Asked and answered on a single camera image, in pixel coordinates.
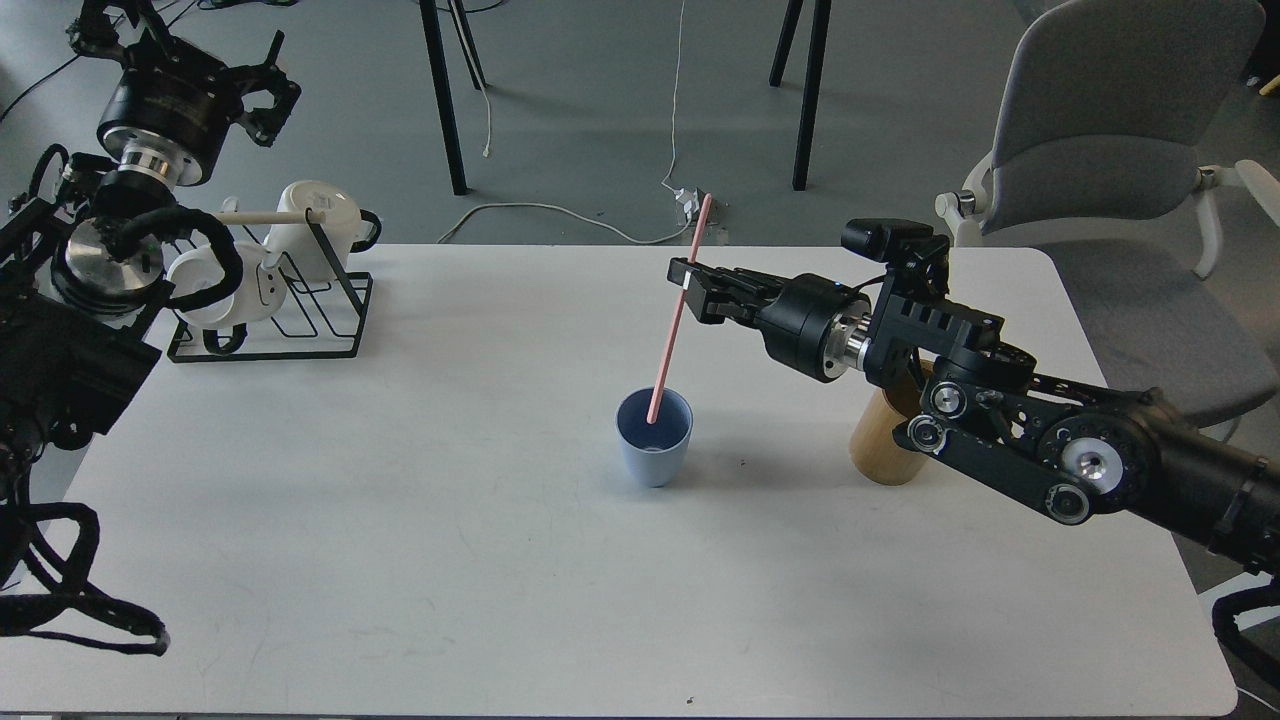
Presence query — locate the grey office chair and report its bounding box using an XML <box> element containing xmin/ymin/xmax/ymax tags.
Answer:
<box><xmin>934</xmin><ymin>1</ymin><xmax>1277</xmax><ymax>441</ymax></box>

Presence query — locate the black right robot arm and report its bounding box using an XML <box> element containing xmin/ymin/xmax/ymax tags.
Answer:
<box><xmin>668</xmin><ymin>258</ymin><xmax>1279</xmax><ymax>685</ymax></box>

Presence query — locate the floor power socket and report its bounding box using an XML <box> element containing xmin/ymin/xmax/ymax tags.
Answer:
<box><xmin>673</xmin><ymin>186</ymin><xmax>723</xmax><ymax>227</ymax></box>

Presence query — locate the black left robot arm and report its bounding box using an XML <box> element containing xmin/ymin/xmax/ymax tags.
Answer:
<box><xmin>1</xmin><ymin>1</ymin><xmax>301</xmax><ymax>656</ymax></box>

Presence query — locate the white floor cable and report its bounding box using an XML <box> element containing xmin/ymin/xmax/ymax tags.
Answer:
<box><xmin>435</xmin><ymin>0</ymin><xmax>701</xmax><ymax>246</ymax></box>

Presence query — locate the blue plastic cup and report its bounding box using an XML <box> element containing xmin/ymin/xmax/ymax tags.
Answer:
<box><xmin>614</xmin><ymin>386</ymin><xmax>694</xmax><ymax>488</ymax></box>

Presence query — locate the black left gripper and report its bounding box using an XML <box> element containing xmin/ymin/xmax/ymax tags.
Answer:
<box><xmin>97</xmin><ymin>29</ymin><xmax>302</xmax><ymax>186</ymax></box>

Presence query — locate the black table leg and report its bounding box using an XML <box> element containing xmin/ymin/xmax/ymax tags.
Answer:
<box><xmin>768</xmin><ymin>1</ymin><xmax>833</xmax><ymax>192</ymax></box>
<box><xmin>417</xmin><ymin>1</ymin><xmax>486</xmax><ymax>196</ymax></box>

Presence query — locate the black table leg right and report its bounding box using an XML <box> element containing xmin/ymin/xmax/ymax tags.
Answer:
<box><xmin>768</xmin><ymin>1</ymin><xmax>833</xmax><ymax>192</ymax></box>

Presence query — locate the black table leg left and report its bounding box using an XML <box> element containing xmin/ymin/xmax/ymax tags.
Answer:
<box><xmin>417</xmin><ymin>1</ymin><xmax>486</xmax><ymax>196</ymax></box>

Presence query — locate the camera on right wrist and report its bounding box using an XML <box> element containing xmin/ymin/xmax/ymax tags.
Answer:
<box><xmin>840</xmin><ymin>218</ymin><xmax>951</xmax><ymax>300</ymax></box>

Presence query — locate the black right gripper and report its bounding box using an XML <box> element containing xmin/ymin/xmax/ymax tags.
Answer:
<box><xmin>668</xmin><ymin>258</ymin><xmax>870</xmax><ymax>383</ymax></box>

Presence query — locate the bamboo cylinder holder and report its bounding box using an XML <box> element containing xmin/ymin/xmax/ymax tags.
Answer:
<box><xmin>847</xmin><ymin>372</ymin><xmax>925</xmax><ymax>486</ymax></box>

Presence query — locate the pink chopstick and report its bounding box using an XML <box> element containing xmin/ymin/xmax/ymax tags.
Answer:
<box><xmin>646</xmin><ymin>193</ymin><xmax>714</xmax><ymax>425</ymax></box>

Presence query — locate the black wire cup rack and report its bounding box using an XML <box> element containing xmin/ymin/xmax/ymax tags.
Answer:
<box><xmin>166</xmin><ymin>209</ymin><xmax>374</xmax><ymax>364</ymax></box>

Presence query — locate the white mug on rack front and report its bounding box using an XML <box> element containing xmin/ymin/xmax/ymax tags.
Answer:
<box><xmin>164</xmin><ymin>245</ymin><xmax>282</xmax><ymax>331</ymax></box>

